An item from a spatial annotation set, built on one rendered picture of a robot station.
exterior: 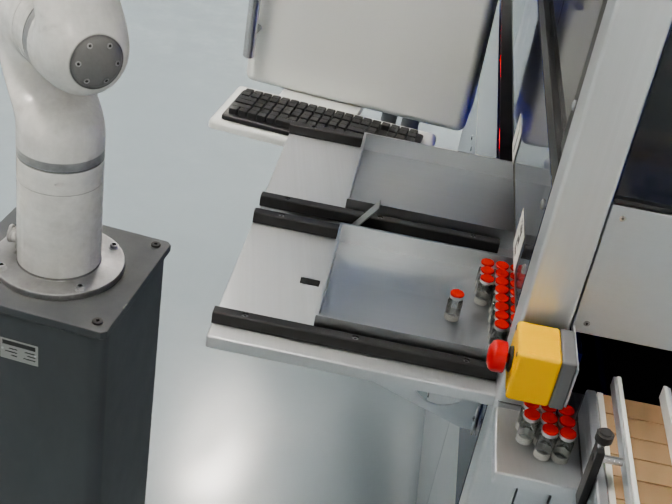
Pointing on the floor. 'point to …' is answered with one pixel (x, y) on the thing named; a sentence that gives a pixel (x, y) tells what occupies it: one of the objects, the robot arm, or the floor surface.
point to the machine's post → (581, 193)
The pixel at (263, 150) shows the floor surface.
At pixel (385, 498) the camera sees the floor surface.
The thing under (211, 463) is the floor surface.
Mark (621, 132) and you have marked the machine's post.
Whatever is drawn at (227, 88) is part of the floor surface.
